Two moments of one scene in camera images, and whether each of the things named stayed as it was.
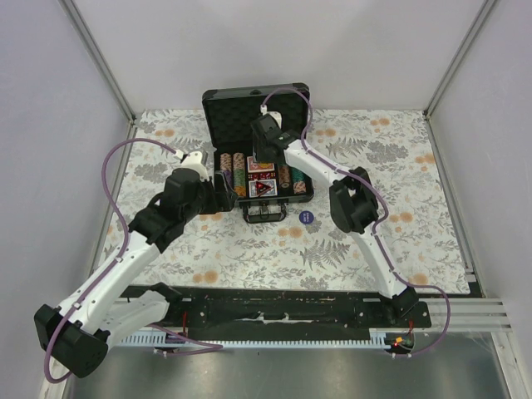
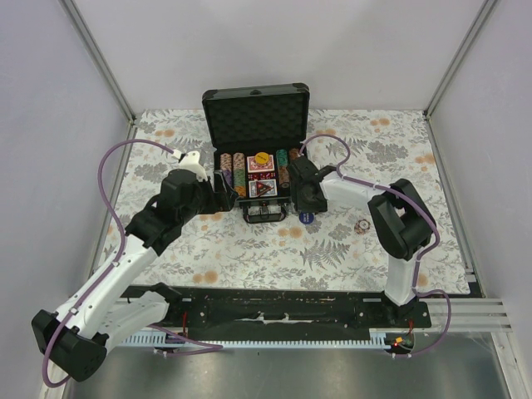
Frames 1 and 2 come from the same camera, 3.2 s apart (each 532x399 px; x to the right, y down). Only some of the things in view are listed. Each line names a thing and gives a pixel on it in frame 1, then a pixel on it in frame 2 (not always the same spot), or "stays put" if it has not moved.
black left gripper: (220, 202) stays put
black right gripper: (256, 148) → (298, 204)
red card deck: (253, 166) stays put
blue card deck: (270, 192) stays put
